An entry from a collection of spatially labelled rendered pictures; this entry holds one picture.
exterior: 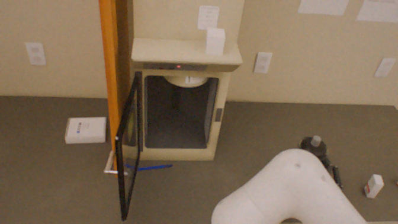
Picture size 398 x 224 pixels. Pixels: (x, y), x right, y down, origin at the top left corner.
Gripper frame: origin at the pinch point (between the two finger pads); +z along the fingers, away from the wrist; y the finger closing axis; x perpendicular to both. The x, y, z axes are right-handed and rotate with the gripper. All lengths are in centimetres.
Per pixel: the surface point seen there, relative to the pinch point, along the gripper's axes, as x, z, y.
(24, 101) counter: 20, 49, 118
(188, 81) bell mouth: -21, 16, 46
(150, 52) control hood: -38, 6, 59
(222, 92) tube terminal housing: -17.9, 13.7, 33.7
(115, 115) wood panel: -14, 5, 70
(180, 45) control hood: -38, 10, 50
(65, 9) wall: -24, 57, 95
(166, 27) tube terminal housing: -42, 14, 55
